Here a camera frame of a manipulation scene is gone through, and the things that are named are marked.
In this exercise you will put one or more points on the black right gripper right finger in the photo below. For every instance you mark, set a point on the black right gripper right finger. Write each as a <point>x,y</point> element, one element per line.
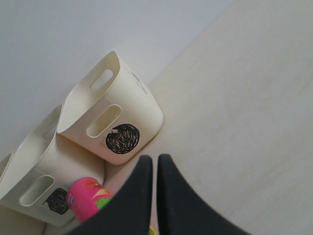
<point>180,210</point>

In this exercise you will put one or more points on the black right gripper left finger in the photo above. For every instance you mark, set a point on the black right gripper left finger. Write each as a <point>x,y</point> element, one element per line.
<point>129,210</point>

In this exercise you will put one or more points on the pink chips can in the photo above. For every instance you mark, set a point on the pink chips can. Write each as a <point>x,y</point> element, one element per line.
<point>87,197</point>

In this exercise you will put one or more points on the cream bin square mark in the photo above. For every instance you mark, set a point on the cream bin square mark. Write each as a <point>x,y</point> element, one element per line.
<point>36,178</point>

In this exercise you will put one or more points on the cream bin circle mark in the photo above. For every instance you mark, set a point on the cream bin circle mark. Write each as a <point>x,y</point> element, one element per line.
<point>110,112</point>

